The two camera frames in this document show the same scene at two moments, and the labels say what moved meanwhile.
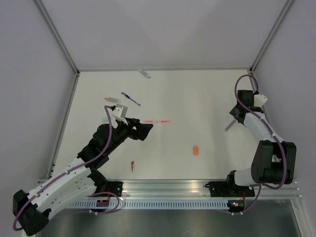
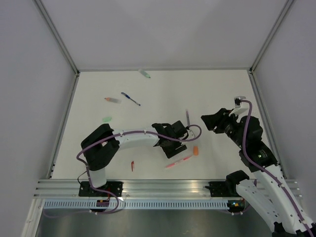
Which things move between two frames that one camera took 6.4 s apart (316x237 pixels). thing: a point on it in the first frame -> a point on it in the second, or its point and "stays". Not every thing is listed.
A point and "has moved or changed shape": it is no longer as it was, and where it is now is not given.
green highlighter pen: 144,73 stays
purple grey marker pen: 229,125 has moved or changed shape
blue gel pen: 128,97 stays
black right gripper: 232,112 -> 220,116
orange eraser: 195,150 stays
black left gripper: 142,130 -> 171,152
